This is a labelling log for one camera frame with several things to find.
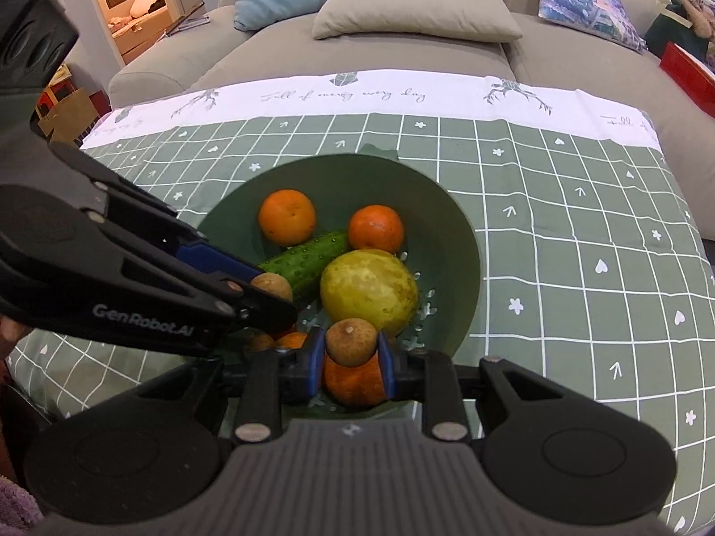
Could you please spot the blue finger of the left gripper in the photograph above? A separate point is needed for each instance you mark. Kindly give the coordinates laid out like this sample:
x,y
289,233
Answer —
x,y
201,261
257,309

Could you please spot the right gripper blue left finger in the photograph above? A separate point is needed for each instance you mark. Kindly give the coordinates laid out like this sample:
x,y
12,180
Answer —
x,y
313,359

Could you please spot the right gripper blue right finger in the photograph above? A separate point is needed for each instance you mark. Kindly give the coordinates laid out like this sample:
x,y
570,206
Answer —
x,y
388,365

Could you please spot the brown longan back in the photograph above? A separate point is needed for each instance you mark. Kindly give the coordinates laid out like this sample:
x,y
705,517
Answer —
x,y
273,284

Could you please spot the brown longan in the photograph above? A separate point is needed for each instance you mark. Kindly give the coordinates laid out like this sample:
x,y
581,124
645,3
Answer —
x,y
351,342
273,284

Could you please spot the orange tangerine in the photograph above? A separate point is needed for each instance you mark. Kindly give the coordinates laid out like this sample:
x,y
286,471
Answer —
x,y
287,218
361,386
264,342
376,227

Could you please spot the orange tangerine front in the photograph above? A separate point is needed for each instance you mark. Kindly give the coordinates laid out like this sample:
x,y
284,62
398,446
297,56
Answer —
x,y
361,386

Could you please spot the green cucumber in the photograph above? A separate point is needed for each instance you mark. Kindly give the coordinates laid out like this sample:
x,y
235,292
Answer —
x,y
302,265

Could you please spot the yellow-green round fruit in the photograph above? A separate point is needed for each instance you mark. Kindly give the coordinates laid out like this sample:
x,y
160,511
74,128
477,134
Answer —
x,y
371,285

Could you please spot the green colander bowl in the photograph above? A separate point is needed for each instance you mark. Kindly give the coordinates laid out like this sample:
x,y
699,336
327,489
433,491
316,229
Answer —
x,y
439,264

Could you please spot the orange tangerine back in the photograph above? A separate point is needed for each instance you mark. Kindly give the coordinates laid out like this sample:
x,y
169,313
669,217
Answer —
x,y
376,227

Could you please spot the bed in far room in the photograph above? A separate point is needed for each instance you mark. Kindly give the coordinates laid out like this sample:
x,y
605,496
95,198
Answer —
x,y
140,29

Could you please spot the cardboard box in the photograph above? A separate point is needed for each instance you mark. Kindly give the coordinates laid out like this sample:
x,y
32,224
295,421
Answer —
x,y
71,120

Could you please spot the green checked tablecloth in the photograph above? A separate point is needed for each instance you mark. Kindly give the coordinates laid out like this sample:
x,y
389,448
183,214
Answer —
x,y
588,369

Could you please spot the beige cushion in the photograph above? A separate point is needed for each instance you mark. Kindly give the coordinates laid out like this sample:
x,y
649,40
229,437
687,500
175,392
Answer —
x,y
488,21

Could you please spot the beige sofa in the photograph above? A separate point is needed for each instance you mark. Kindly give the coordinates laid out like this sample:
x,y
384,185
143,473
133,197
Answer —
x,y
546,55

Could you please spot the blue patterned cushion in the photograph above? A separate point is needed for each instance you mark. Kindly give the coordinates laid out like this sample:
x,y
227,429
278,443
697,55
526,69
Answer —
x,y
606,19

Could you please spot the red box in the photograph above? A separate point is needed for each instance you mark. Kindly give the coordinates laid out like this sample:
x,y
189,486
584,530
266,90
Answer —
x,y
691,75

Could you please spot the dark green bag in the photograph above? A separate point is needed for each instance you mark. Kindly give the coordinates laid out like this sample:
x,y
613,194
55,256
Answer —
x,y
673,25

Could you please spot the plush toy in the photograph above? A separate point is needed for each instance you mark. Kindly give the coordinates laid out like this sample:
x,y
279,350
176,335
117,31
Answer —
x,y
701,17

